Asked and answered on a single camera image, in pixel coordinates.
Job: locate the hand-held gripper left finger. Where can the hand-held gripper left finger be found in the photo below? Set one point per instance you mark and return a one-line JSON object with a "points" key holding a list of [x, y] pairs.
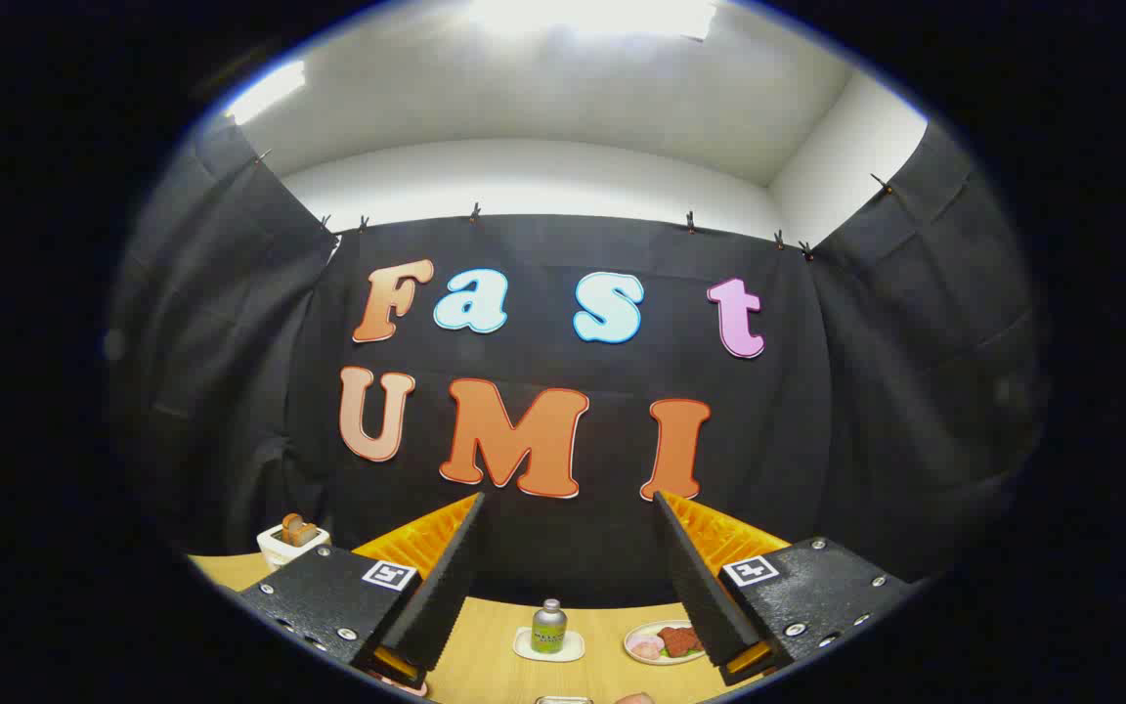
{"points": [[441, 587]]}

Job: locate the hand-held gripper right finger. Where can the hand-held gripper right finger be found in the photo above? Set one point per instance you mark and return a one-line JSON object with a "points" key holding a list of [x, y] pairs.
{"points": [[695, 577]]}

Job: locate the red-brown meat patty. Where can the red-brown meat patty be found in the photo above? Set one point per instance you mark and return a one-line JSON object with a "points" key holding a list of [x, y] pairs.
{"points": [[680, 640]]}

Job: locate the pink ham slice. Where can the pink ham slice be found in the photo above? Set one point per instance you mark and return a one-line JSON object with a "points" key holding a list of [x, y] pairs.
{"points": [[651, 651], [639, 641]]}

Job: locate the white round food plate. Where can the white round food plate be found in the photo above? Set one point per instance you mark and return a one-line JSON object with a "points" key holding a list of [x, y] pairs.
{"points": [[636, 657]]}

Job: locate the white square coaster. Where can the white square coaster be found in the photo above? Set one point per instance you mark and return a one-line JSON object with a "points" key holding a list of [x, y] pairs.
{"points": [[522, 645]]}

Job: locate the pink round plate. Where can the pink round plate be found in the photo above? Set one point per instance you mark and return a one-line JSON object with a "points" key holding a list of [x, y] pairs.
{"points": [[411, 687]]}

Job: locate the green label soda bottle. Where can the green label soda bottle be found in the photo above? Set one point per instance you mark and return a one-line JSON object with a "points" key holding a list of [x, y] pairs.
{"points": [[549, 631]]}

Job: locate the brown toast slice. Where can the brown toast slice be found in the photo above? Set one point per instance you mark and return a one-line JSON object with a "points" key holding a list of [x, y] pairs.
{"points": [[289, 526], [307, 534]]}

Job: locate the stainless steel cutlery basket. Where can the stainless steel cutlery basket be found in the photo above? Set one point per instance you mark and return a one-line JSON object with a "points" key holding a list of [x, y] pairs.
{"points": [[563, 700]]}

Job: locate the cream white toaster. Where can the cream white toaster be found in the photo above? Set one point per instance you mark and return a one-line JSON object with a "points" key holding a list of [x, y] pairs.
{"points": [[275, 550]]}

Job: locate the black backdrop cloth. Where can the black backdrop cloth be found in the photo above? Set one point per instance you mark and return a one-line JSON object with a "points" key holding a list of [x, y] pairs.
{"points": [[817, 440]]}

